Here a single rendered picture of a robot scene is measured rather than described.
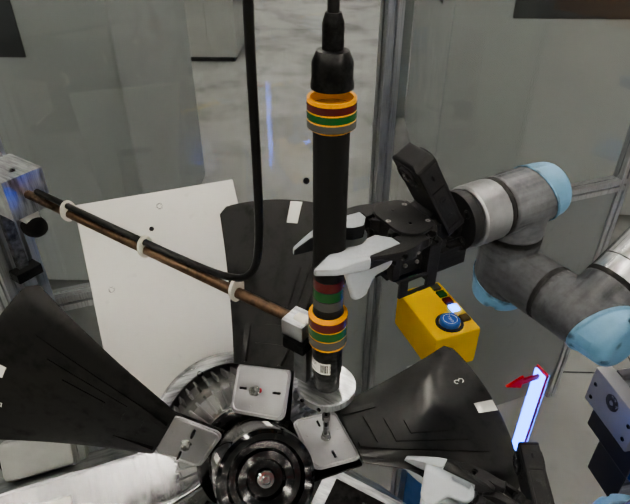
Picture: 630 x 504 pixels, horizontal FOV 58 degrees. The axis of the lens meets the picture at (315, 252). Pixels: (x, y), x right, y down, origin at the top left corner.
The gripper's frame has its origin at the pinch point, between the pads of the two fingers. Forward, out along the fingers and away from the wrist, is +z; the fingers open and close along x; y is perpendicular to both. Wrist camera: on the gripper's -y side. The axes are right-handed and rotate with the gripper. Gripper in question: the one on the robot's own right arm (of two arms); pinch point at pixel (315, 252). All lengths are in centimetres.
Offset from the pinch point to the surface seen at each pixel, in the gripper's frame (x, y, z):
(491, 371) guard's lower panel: 53, 122, -108
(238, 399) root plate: 8.4, 26.4, 6.6
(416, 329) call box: 22, 45, -37
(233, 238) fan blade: 23.4, 11.8, -0.6
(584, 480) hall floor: 14, 149, -121
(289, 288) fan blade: 11.9, 14.0, -3.2
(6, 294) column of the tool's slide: 62, 36, 31
